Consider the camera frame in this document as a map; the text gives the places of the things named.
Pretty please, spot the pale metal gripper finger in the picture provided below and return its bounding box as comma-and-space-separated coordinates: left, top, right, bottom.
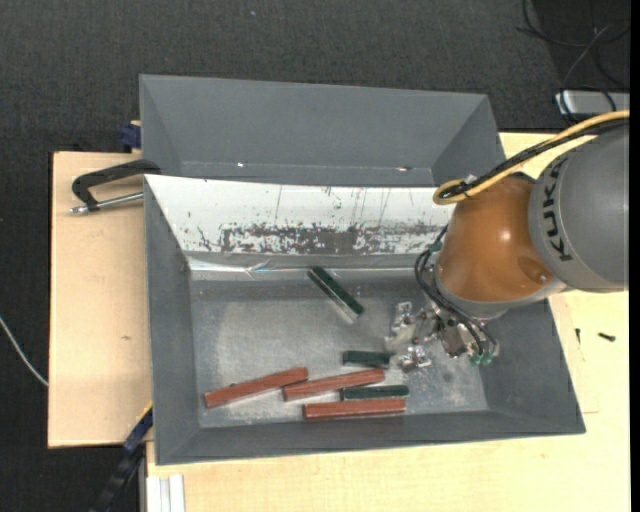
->
398, 344, 433, 372
383, 301, 418, 353

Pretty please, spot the dark green flat block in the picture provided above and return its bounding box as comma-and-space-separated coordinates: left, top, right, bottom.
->
305, 265, 366, 325
341, 349, 392, 368
340, 383, 411, 401

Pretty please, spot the red-brown flat block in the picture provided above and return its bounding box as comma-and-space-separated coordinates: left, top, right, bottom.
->
281, 367, 387, 403
202, 366, 310, 410
301, 397, 407, 421

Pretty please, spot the grey metal bin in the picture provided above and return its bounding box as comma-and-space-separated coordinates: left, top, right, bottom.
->
138, 73, 587, 466

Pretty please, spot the brown cardboard board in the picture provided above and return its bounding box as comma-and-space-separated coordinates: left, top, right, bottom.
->
47, 149, 154, 449

